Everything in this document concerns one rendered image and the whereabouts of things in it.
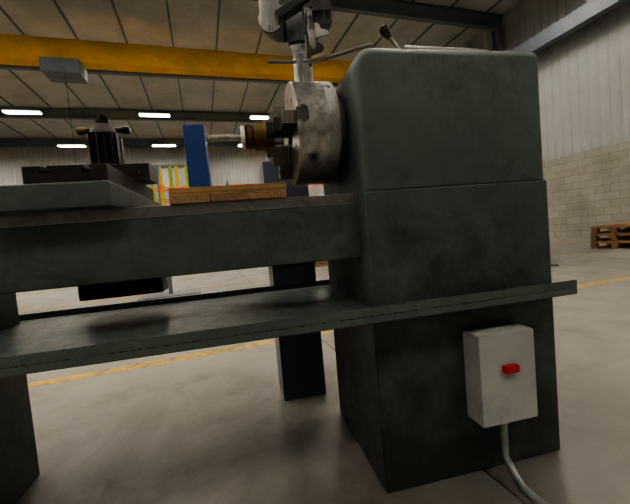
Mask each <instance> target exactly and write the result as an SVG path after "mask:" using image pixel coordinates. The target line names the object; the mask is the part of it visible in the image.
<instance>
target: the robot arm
mask: <svg viewBox="0 0 630 504"><path fill-rule="evenodd" d="M258 3H259V11H260V12H259V15H258V22H259V26H260V28H261V30H262V32H263V33H264V34H265V35H266V36H267V37H268V38H269V39H271V40H273V41H275V42H278V43H289V48H290V49H291V50H292V52H293V59H296V54H297V53H302V54H303V59H312V56H313V55H316V54H318V53H321V52H323V50H324V46H323V45H322V44H320V43H318V42H317V41H318V38H321V37H324V36H327V35H328V34H329V29H330V27H331V23H332V12H331V3H330V0H291V1H289V2H287V3H286V4H284V5H283V6H281V7H280V8H279V0H258ZM330 18H331V19H330ZM293 65H294V79H295V81H298V76H297V66H296V64H293ZM303 65H304V76H303V82H313V66H312V64H303ZM277 145H278V146H280V145H281V146H282V145H284V138H275V146H277Z"/></svg>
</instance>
